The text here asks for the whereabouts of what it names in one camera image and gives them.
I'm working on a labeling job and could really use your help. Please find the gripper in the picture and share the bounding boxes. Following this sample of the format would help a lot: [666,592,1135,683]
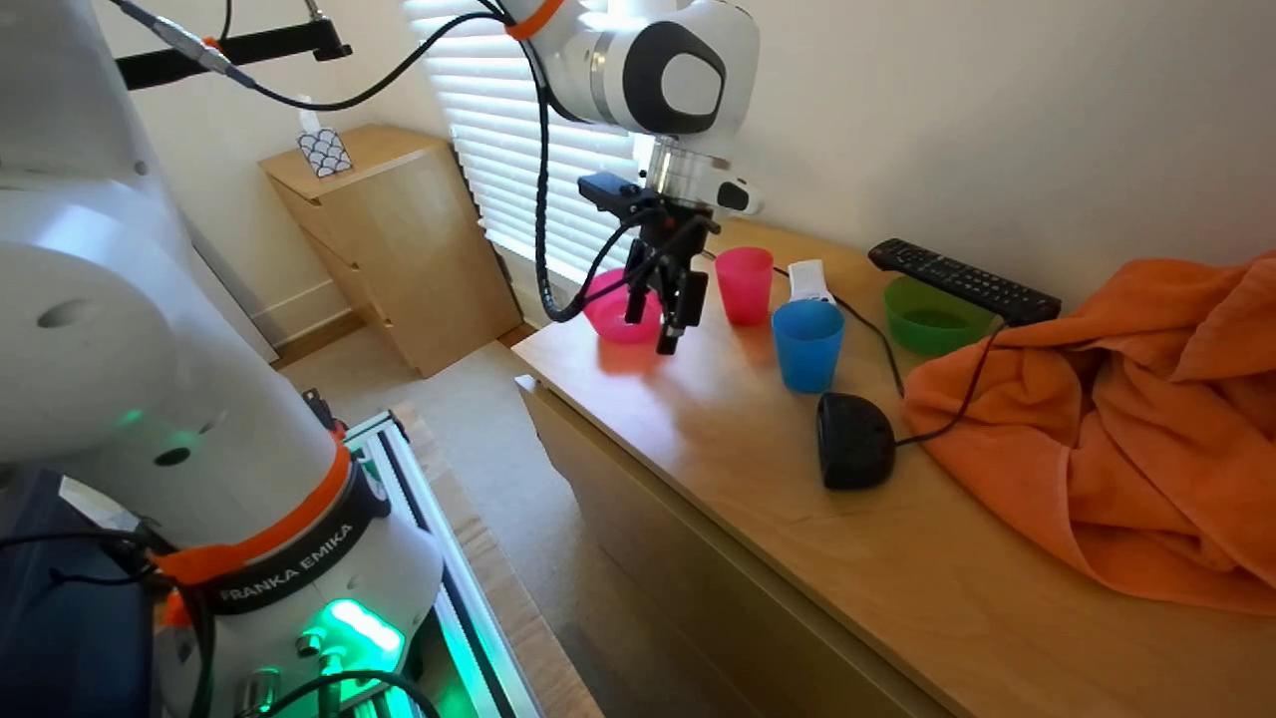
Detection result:
[624,201,721,357]

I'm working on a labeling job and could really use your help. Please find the pink bowl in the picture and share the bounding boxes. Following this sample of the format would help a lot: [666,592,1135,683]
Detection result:
[582,266,666,346]

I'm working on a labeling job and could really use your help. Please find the pink cup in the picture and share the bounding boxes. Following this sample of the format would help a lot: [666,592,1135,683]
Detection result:
[714,246,776,327]

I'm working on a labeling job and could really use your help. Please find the blue cup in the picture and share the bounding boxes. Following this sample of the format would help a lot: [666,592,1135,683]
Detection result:
[771,299,847,395]

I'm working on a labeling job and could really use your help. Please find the green bowl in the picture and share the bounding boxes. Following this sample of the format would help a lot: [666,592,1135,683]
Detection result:
[882,275,999,358]

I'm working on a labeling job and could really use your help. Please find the white power adapter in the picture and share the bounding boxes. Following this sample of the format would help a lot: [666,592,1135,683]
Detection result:
[787,258,836,306]

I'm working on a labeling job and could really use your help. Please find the white window blinds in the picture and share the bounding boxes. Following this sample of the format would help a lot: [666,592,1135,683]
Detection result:
[403,0,661,292]

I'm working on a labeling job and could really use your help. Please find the small wooden dresser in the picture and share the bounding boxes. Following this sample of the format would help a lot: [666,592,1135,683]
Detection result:
[258,123,525,379]

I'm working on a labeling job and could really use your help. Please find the long wooden dresser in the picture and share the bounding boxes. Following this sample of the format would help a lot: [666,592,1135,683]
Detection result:
[510,217,1276,718]

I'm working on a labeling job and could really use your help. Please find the black remote control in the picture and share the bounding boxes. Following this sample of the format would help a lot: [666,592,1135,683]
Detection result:
[866,237,1064,328]

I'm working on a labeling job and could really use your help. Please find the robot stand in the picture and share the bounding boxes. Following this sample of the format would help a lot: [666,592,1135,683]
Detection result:
[334,407,547,718]

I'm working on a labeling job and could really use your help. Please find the patterned tissue box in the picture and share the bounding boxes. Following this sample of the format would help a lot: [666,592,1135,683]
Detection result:
[295,94,355,180]

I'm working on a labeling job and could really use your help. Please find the orange towel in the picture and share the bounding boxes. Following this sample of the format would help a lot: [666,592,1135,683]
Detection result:
[901,251,1276,616]

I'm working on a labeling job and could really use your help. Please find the dark blue box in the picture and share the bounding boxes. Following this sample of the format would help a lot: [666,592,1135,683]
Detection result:
[0,467,168,718]

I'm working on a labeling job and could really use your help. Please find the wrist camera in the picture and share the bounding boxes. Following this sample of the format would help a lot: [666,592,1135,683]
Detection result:
[577,172,666,226]

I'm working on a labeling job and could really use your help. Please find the black cable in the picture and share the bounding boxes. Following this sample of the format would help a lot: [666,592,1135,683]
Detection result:
[773,264,1006,448]

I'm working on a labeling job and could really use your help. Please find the camera on mount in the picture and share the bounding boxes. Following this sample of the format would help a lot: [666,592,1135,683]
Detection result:
[114,0,354,92]

